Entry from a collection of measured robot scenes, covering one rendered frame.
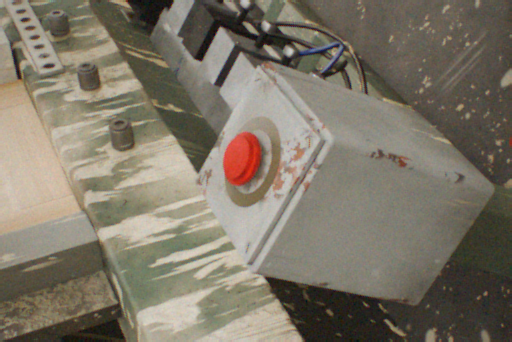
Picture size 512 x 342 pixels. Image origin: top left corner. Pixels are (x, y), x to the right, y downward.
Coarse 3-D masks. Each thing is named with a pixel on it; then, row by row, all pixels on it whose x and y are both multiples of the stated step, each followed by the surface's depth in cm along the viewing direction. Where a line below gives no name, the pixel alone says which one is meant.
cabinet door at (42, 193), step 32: (0, 96) 123; (0, 128) 117; (32, 128) 117; (0, 160) 112; (32, 160) 112; (0, 192) 108; (32, 192) 107; (64, 192) 107; (0, 224) 103; (32, 224) 103
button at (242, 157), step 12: (228, 144) 75; (240, 144) 74; (252, 144) 73; (228, 156) 74; (240, 156) 73; (252, 156) 73; (228, 168) 74; (240, 168) 73; (252, 168) 72; (228, 180) 75; (240, 180) 73
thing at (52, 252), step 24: (72, 216) 100; (0, 240) 98; (24, 240) 98; (48, 240) 98; (72, 240) 98; (96, 240) 98; (0, 264) 95; (24, 264) 96; (48, 264) 97; (72, 264) 98; (96, 264) 99; (0, 288) 96; (24, 288) 97
